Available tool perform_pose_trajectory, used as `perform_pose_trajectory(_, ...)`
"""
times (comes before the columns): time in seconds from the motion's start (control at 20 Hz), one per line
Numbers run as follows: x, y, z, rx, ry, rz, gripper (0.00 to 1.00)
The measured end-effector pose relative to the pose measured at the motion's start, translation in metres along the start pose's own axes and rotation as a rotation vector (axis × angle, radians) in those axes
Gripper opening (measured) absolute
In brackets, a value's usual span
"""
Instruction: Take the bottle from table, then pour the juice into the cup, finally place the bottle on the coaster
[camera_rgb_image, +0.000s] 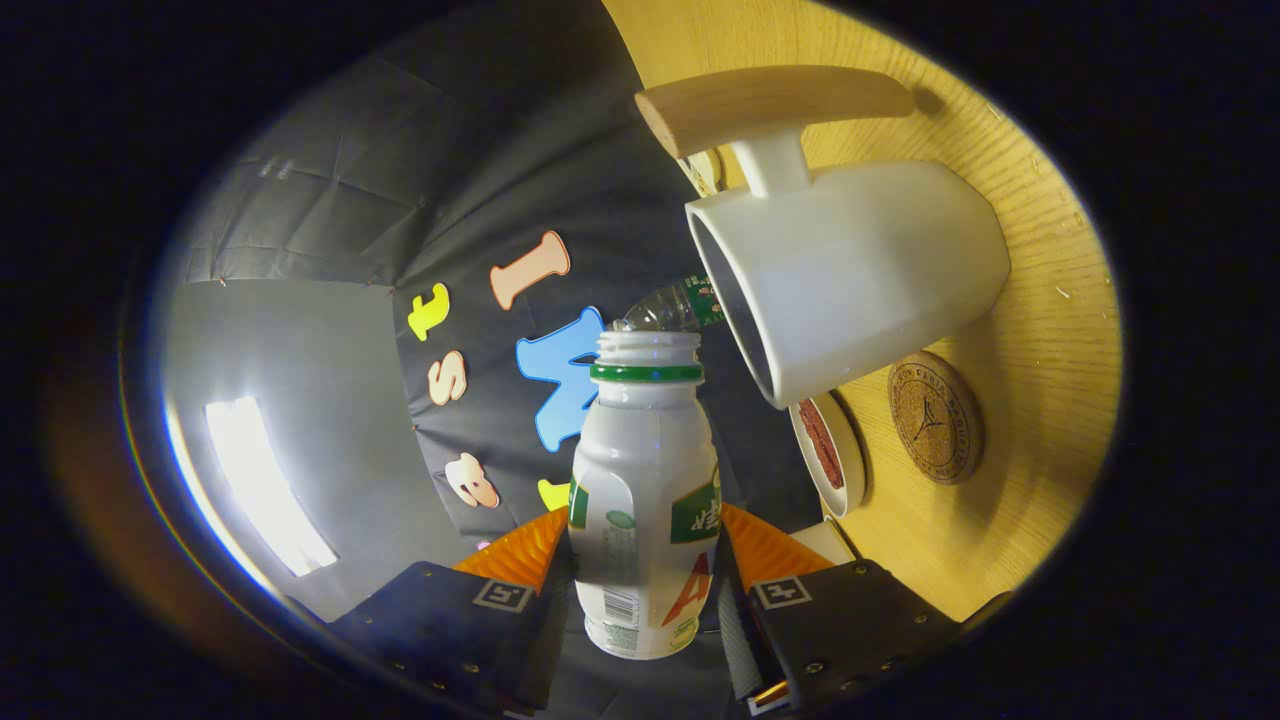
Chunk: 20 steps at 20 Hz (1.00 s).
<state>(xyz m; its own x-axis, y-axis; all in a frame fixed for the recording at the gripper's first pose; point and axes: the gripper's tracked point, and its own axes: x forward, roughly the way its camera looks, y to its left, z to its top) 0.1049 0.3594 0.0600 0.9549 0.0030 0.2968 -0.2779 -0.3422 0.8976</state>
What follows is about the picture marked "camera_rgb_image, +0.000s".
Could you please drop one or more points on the clear plastic water bottle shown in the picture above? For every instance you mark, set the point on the clear plastic water bottle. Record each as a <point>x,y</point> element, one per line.
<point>665,308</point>

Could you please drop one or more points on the white round plate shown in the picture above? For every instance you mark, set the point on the white round plate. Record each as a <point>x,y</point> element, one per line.
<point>838,500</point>

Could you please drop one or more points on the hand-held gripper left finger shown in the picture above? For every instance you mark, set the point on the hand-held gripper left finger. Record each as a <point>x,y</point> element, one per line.
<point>545,640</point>

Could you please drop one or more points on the ceiling light panel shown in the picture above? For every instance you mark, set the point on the ceiling light panel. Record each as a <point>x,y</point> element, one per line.
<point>265,480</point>

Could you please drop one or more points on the black backdrop cloth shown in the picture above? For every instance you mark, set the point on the black backdrop cloth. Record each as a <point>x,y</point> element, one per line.
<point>400,150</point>

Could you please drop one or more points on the round cork coaster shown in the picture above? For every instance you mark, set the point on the round cork coaster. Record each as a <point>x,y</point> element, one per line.
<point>935,418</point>

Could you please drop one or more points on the white juice bottle green label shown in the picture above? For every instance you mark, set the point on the white juice bottle green label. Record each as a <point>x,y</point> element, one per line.
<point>640,480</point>

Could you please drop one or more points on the cream toaster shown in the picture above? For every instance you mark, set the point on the cream toaster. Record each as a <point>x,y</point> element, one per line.
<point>830,545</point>

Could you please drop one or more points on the wooden table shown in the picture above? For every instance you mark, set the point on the wooden table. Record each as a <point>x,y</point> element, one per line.
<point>1040,350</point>

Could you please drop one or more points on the red food slice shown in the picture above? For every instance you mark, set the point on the red food slice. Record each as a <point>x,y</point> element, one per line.
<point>822,445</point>

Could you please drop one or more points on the white divided tray with beans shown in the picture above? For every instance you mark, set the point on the white divided tray with beans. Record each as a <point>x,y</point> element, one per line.
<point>708,175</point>

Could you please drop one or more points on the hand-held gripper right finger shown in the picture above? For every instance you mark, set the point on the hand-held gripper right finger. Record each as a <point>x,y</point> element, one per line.
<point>740,640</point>

